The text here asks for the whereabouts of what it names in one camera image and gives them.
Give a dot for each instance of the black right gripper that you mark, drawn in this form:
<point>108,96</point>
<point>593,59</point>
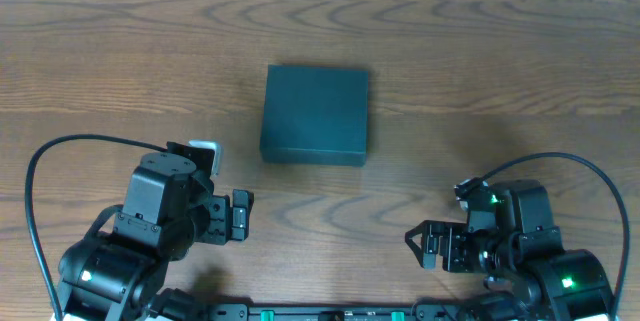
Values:
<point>451,247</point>

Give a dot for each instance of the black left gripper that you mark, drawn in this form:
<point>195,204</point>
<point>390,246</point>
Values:
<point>220,218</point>

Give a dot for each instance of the black box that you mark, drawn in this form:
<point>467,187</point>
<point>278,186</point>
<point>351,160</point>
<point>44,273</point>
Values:
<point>315,115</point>

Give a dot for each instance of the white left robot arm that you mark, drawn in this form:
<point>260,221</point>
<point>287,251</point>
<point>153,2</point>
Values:
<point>120,264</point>

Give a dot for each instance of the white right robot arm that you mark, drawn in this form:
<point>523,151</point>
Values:
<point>510,238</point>

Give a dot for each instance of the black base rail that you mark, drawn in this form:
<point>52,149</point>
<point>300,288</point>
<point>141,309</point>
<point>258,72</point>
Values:
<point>419,312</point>

